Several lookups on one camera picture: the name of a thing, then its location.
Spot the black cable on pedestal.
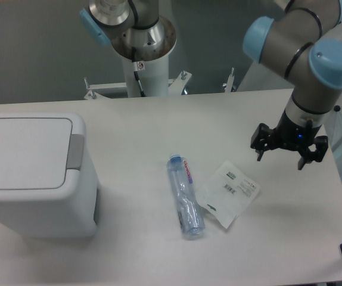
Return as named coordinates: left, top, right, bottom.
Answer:
left=130, top=46, right=146, bottom=98

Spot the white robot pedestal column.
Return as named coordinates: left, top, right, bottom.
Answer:
left=111, top=16, right=178, bottom=98

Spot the clear crushed plastic bottle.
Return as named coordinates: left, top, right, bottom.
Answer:
left=166, top=154, right=205, bottom=240

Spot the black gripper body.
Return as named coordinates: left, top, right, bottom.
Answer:
left=275, top=111, right=320, bottom=151

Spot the white push-button trash can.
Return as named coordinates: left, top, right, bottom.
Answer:
left=0, top=112, right=100, bottom=238

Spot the white sealed medical pouch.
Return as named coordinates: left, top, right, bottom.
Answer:
left=197, top=161, right=260, bottom=229

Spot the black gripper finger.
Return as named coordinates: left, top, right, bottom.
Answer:
left=250, top=123, right=281, bottom=161
left=297, top=135, right=328, bottom=170

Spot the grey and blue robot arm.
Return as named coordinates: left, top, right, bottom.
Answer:
left=79, top=1, right=342, bottom=168

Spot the white metal base frame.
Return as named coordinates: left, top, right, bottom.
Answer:
left=83, top=67, right=237, bottom=101

